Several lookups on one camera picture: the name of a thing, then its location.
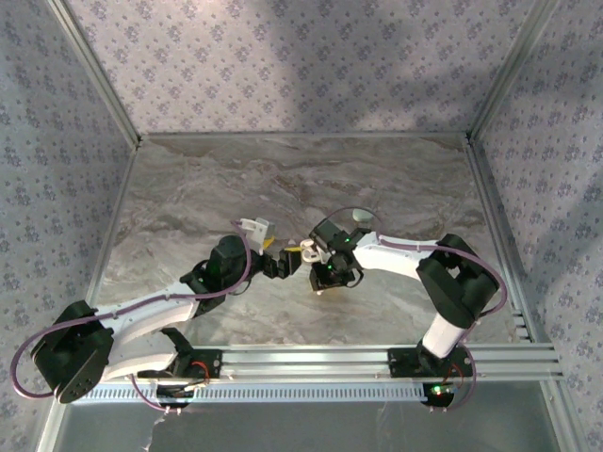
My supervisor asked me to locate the grey metal panel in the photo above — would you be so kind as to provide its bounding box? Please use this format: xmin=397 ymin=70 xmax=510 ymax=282
xmin=51 ymin=402 xmax=564 ymax=452

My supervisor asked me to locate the white paper scrap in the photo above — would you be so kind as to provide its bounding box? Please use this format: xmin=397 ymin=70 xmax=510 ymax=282
xmin=140 ymin=416 xmax=166 ymax=452

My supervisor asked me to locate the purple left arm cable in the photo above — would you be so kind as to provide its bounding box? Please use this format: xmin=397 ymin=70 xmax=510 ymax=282
xmin=9 ymin=218 xmax=252 ymax=413

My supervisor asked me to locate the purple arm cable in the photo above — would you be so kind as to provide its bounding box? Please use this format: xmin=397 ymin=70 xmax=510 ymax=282
xmin=312 ymin=205 xmax=509 ymax=413
xmin=9 ymin=218 xmax=252 ymax=413

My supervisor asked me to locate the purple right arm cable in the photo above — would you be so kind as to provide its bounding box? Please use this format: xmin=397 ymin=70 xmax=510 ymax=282
xmin=312 ymin=205 xmax=509 ymax=413

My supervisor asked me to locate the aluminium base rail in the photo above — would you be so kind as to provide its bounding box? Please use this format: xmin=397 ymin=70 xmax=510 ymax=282
xmin=187 ymin=345 xmax=565 ymax=381

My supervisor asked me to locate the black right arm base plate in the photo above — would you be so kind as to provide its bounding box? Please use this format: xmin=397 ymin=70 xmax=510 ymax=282
xmin=387 ymin=347 xmax=476 ymax=379

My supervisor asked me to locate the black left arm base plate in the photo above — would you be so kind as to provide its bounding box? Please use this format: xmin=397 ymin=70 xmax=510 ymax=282
xmin=186 ymin=347 xmax=223 ymax=380

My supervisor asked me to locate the white slotted cable duct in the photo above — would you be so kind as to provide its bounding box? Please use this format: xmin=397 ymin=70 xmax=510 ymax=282
xmin=82 ymin=381 xmax=428 ymax=404

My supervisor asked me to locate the wide aluminium frame floor rail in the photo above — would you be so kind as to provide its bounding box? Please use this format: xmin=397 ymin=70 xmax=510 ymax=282
xmin=464 ymin=136 xmax=541 ymax=345

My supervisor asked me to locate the aluminium frame post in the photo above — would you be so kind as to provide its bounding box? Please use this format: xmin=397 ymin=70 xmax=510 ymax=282
xmin=468 ymin=0 xmax=557 ymax=142
xmin=46 ymin=0 xmax=143 ymax=148
xmin=35 ymin=402 xmax=67 ymax=452
xmin=540 ymin=379 xmax=583 ymax=452

